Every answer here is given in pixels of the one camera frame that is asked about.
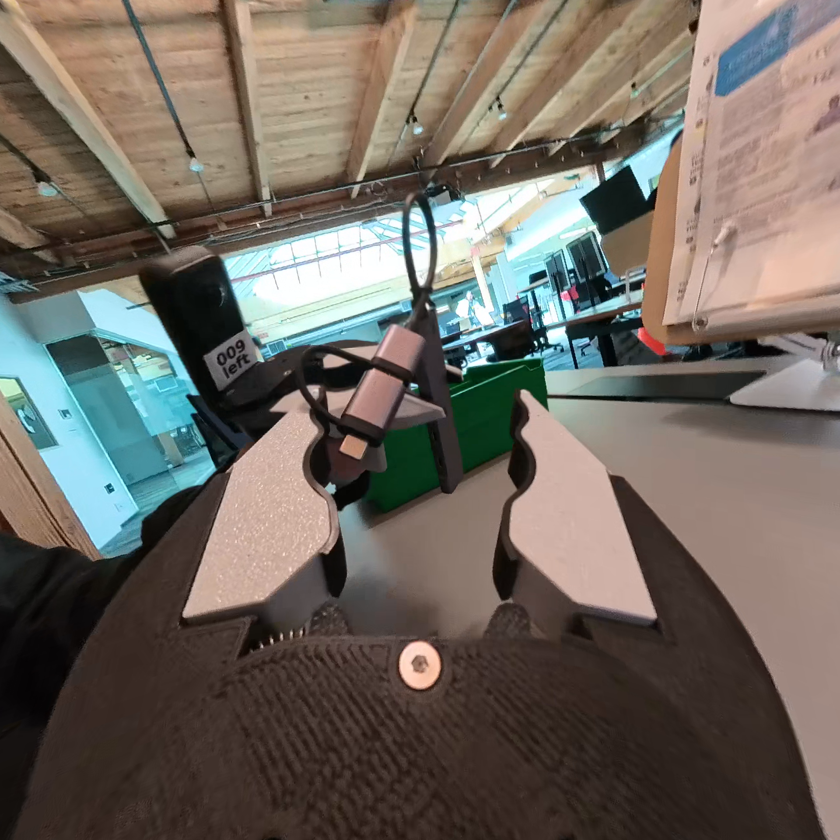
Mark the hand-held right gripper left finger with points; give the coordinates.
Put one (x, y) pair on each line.
(262, 525)

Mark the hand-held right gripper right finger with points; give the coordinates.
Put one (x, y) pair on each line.
(571, 525)

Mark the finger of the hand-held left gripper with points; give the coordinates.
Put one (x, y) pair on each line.
(417, 412)
(377, 456)

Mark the grey USB hub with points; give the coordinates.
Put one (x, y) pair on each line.
(387, 387)

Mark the green plastic bin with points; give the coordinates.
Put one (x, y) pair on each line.
(485, 407)

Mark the person's left forearm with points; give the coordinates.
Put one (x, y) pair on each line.
(65, 590)

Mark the grey desk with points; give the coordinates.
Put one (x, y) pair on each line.
(689, 492)

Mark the black desk grommet strip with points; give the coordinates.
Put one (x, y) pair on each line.
(656, 386)

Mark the black monitor on stand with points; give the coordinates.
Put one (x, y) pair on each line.
(585, 256)
(554, 269)

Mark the ceiling projector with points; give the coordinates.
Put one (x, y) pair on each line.
(446, 193)

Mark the black tall panel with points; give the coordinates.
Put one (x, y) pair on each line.
(617, 197)

